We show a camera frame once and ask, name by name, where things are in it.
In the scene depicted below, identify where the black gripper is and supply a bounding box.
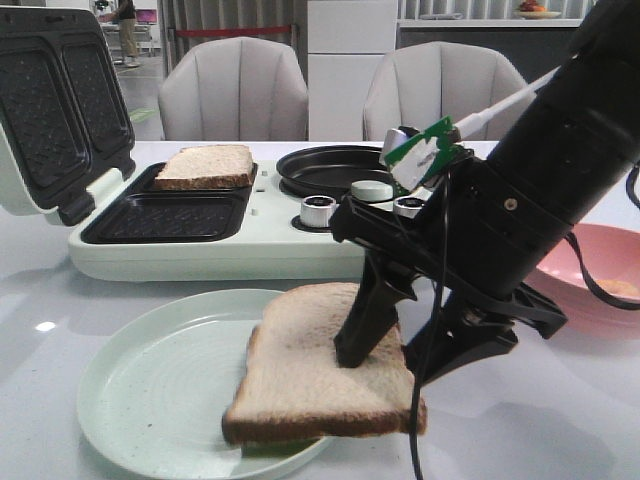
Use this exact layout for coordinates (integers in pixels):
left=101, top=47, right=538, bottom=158
left=330, top=151, right=575, bottom=385

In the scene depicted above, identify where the bread slice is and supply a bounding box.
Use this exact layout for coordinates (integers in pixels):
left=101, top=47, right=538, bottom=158
left=154, top=144, right=254, bottom=190
left=221, top=282, right=427, bottom=445

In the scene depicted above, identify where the shrimp piece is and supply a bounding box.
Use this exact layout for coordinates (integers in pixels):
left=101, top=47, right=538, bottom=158
left=596, top=279, right=639, bottom=300

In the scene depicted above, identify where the pink bowl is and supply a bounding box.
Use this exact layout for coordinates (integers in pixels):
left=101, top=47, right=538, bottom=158
left=526, top=223, right=639, bottom=340

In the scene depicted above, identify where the green breakfast maker lid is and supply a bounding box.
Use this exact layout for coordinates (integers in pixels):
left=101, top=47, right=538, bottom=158
left=1, top=6, right=135, bottom=226

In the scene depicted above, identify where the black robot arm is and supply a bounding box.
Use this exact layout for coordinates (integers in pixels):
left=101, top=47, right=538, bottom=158
left=330, top=1, right=639, bottom=382

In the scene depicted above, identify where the green breakfast maker base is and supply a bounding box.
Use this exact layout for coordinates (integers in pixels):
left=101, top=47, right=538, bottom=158
left=69, top=159, right=363, bottom=281

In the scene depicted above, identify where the right silver control knob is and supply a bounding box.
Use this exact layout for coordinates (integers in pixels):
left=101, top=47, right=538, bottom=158
left=393, top=196, right=424, bottom=218

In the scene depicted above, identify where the silver control knob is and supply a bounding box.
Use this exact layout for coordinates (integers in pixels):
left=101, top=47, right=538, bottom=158
left=300, top=195, right=337, bottom=228
left=393, top=196, right=424, bottom=218

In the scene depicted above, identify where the left silver control knob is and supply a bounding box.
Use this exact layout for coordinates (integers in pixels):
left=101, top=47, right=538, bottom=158
left=300, top=195, right=337, bottom=228

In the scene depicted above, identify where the black round frying pan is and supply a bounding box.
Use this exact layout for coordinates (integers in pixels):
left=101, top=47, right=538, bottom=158
left=276, top=145, right=392, bottom=200

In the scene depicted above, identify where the right grey chair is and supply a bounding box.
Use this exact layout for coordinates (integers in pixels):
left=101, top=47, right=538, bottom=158
left=362, top=41, right=526, bottom=141

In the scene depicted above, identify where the grey chair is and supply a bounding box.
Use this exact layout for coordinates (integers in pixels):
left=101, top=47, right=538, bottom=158
left=158, top=37, right=308, bottom=141
left=362, top=41, right=526, bottom=141

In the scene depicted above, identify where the white cabinet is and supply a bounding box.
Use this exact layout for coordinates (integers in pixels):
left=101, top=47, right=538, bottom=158
left=307, top=1, right=398, bottom=141

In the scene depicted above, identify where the light green plate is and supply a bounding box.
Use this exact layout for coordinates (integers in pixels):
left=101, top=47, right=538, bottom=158
left=77, top=289, right=331, bottom=479

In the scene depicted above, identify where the left grey chair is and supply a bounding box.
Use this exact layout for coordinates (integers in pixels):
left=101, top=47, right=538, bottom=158
left=158, top=37, right=308, bottom=141

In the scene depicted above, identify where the fruit plate on counter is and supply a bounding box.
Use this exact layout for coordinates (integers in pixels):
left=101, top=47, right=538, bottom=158
left=514, top=0, right=561, bottom=20

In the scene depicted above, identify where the person in background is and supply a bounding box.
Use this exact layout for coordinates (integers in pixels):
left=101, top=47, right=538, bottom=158
left=98, top=0, right=139, bottom=68

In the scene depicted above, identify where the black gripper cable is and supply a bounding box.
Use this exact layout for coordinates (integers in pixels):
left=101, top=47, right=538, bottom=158
left=408, top=164, right=454, bottom=480

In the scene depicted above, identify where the green wrist camera board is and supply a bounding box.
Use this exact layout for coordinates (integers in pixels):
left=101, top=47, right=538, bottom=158
left=379, top=116, right=465, bottom=196

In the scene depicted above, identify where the white camera cable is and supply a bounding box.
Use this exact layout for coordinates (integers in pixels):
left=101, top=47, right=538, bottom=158
left=452, top=69, right=559, bottom=139

